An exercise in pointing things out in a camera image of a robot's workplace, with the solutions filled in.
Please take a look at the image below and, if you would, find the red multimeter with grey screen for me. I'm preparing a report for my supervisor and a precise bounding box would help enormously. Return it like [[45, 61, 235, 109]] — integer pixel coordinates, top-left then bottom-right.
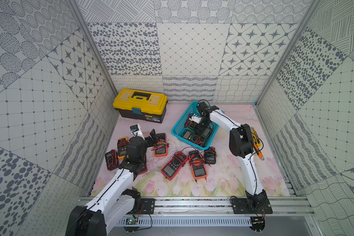
[[161, 151, 188, 181]]

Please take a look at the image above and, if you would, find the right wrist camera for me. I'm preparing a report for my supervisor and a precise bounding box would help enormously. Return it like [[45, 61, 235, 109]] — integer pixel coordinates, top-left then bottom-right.
[[188, 114, 202, 124]]

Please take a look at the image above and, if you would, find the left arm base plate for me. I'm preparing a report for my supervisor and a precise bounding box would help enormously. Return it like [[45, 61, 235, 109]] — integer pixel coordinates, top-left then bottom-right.
[[127, 198, 155, 215]]

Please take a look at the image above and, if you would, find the yellow utility knife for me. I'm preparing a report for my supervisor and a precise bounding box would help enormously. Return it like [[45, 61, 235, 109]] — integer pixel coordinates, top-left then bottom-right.
[[251, 127, 261, 148]]

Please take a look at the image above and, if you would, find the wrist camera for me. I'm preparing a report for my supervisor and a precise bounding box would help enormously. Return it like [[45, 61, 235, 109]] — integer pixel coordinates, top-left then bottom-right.
[[130, 124, 144, 139], [188, 114, 202, 124]]

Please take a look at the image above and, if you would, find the small yellow multimeter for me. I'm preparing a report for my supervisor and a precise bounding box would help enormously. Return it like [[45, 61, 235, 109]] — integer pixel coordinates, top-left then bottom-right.
[[117, 137, 129, 160]]

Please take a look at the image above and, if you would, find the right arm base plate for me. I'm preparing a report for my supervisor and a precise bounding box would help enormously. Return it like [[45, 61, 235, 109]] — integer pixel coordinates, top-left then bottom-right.
[[229, 196, 273, 215]]

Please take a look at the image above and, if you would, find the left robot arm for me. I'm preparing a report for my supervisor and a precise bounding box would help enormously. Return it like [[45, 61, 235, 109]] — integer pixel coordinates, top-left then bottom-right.
[[65, 124, 158, 236]]

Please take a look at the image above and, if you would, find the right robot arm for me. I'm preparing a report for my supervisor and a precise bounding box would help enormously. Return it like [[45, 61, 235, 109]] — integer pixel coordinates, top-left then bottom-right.
[[191, 100, 267, 207]]

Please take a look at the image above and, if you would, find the aluminium rail frame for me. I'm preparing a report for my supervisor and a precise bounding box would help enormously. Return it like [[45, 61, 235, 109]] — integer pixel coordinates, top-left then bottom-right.
[[141, 196, 314, 216]]

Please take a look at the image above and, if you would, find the orange multimeter near left gripper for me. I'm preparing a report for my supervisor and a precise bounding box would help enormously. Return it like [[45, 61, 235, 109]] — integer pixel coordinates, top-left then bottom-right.
[[153, 133, 169, 157]]

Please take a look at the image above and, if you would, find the black red multimeter far left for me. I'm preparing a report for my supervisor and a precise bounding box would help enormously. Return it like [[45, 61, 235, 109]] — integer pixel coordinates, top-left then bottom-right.
[[104, 149, 120, 171]]

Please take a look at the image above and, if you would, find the white cable duct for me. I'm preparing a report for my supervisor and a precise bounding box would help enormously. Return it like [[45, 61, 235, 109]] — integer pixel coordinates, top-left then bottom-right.
[[116, 216, 252, 227]]

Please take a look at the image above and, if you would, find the yellow black toolbox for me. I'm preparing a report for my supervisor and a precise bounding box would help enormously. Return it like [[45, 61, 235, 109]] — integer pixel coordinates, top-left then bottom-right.
[[113, 88, 168, 124]]

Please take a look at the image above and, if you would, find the teal plastic basket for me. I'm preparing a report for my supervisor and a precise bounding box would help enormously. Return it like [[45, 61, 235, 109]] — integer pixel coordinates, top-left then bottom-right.
[[171, 101, 219, 150]]

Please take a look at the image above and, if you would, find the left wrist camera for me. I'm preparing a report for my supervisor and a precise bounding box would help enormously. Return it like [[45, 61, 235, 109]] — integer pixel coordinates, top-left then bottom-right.
[[130, 124, 144, 139]]

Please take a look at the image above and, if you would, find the orange multimeter centre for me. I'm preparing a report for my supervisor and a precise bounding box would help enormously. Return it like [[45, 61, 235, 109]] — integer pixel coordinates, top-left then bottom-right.
[[188, 150, 207, 181]]

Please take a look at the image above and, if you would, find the dark green multimeter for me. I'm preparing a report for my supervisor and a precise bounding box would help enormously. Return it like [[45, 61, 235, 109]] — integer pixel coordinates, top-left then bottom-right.
[[194, 126, 213, 144], [181, 129, 207, 147]]

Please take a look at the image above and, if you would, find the small black multimeter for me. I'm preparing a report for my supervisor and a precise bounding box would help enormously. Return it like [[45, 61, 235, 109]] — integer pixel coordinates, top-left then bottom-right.
[[204, 147, 217, 165]]

